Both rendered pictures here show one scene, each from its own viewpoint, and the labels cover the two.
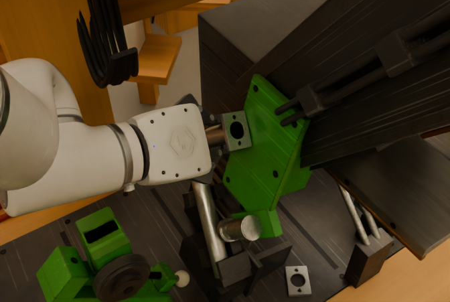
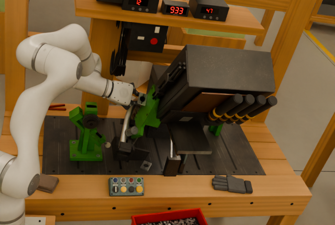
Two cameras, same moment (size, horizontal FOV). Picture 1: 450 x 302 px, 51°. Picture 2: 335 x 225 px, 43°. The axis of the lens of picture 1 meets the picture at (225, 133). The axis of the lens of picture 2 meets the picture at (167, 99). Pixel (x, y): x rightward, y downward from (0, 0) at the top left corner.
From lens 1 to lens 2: 1.30 m
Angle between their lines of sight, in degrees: 15
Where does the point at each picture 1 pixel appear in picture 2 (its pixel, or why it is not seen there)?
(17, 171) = (84, 69)
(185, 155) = (123, 96)
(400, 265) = (185, 178)
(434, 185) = (195, 140)
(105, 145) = (102, 82)
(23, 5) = (99, 41)
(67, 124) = (96, 73)
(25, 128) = (90, 62)
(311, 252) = (156, 161)
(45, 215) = not seen: hidden behind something
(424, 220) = (184, 145)
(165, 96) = not seen: hidden behind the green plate
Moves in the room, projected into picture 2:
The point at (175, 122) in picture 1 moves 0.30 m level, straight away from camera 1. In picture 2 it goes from (124, 86) to (142, 58)
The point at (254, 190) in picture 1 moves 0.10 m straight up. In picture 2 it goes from (140, 120) to (144, 103)
